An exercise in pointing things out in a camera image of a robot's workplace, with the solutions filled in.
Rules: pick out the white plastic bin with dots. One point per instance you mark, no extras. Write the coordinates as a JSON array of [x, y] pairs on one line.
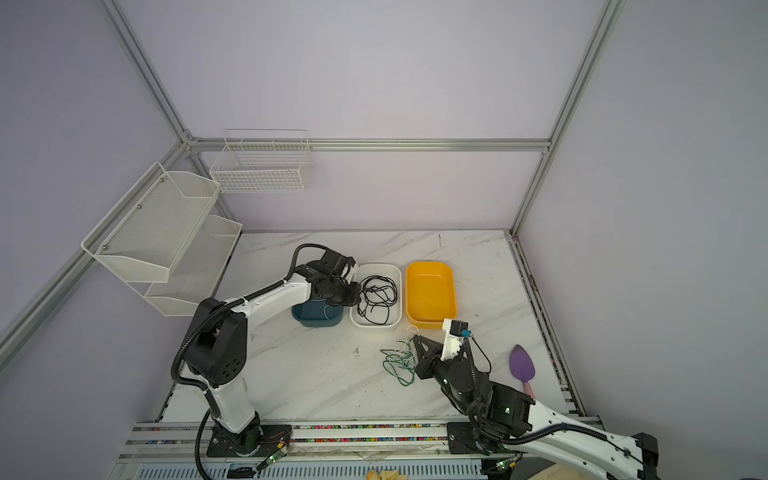
[[381, 297]]

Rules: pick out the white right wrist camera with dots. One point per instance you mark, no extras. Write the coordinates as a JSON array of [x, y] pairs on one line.
[[456, 332]]

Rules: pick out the yellow plastic bin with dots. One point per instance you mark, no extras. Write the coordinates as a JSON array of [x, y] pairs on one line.
[[430, 295]]

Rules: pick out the white mesh two-tier shelf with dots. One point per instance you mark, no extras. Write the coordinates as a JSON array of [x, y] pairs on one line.
[[165, 241]]

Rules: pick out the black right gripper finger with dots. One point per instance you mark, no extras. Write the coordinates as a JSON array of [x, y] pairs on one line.
[[425, 346], [424, 368]]

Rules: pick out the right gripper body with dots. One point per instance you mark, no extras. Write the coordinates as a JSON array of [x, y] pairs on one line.
[[441, 373]]

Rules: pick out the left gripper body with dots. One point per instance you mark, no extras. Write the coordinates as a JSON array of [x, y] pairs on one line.
[[342, 294]]

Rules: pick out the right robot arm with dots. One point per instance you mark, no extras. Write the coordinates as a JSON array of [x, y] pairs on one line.
[[501, 418]]

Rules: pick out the white wire basket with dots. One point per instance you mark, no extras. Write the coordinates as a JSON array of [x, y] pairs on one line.
[[263, 161]]

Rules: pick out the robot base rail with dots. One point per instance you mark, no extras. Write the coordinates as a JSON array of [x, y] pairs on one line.
[[415, 449]]

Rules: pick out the teal plastic bin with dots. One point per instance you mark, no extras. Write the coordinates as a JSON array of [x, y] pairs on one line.
[[317, 314]]

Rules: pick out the purple pink spatula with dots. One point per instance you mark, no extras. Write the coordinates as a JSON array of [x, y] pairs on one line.
[[522, 368]]

